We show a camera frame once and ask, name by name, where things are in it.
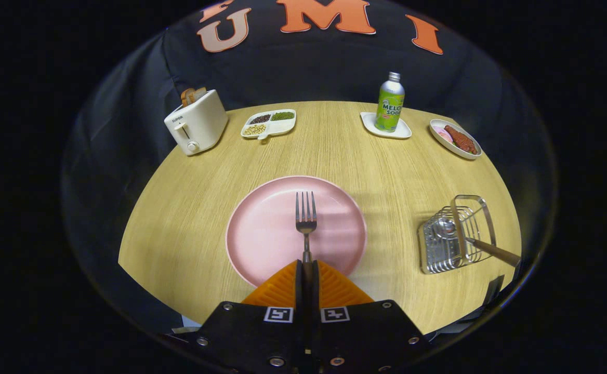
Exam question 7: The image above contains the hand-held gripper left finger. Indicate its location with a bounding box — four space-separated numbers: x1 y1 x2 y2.
189 261 307 372

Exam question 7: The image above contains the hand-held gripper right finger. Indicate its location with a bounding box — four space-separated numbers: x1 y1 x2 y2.
311 261 431 372

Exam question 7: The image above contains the metal fork with brown handle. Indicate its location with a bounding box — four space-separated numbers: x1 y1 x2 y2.
295 191 318 312

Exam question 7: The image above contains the metal spoon with brown handle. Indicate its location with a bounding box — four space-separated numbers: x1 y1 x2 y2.
439 219 522 268

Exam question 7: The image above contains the pink round plate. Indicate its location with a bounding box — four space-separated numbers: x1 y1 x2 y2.
225 176 368 288

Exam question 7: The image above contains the white divided snack dish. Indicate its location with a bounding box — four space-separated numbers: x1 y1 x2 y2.
240 109 297 141

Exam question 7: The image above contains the white square coaster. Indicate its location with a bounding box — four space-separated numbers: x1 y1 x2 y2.
360 112 413 140

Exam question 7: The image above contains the cream white toaster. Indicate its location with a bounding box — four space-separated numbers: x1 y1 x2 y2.
164 89 229 156

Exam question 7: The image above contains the green soda bottle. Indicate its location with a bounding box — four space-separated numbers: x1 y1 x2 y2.
374 72 405 132

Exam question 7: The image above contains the white oval food plate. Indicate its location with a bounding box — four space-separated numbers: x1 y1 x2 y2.
429 119 483 160

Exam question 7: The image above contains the red fried meat piece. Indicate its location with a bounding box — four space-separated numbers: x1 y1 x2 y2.
444 125 478 155

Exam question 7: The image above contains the black backdrop cloth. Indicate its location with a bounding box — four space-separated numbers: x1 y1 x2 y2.
62 0 556 333

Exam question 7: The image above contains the metal wire cutlery basket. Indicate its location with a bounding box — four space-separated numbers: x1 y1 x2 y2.
418 195 497 275

